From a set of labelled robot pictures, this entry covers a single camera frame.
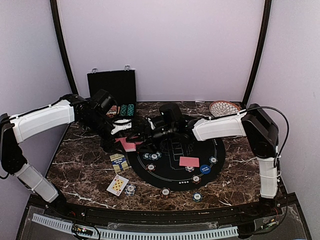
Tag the round black poker mat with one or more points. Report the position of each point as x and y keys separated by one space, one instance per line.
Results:
x=168 y=173

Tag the black poker chip case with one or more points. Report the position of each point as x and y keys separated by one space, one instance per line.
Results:
x=121 y=84

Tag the black frame post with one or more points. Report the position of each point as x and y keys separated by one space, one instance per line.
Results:
x=258 y=53
x=62 y=46

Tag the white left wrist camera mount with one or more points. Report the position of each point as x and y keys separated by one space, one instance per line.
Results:
x=120 y=125

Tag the left black frame post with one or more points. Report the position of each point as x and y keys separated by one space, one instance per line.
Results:
x=62 y=46

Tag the yellow card deck box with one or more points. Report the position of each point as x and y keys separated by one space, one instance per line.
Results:
x=119 y=162

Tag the blue-green chip stack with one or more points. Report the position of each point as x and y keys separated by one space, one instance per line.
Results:
x=197 y=197

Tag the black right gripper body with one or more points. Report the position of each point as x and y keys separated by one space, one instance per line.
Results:
x=155 y=136

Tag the blue small blind button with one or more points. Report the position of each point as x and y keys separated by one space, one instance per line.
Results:
x=205 y=169

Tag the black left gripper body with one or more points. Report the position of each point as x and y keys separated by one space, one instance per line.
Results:
x=96 y=123

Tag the red-backed card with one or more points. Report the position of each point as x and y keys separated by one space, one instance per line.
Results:
x=189 y=161

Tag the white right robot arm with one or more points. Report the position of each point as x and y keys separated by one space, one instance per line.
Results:
x=253 y=123

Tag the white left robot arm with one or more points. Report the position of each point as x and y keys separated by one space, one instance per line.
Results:
x=15 y=129

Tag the patterned ceramic plate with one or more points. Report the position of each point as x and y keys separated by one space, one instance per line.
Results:
x=223 y=108

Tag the right black frame post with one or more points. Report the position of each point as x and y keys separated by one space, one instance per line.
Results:
x=258 y=53

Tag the red chip stack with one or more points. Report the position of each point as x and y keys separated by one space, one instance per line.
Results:
x=165 y=193

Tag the face-up eight of diamonds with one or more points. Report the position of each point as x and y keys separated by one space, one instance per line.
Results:
x=117 y=185

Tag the blue chip stack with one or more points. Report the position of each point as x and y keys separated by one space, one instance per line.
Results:
x=130 y=190

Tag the red-backed playing card deck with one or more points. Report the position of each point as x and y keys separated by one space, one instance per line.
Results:
x=127 y=146

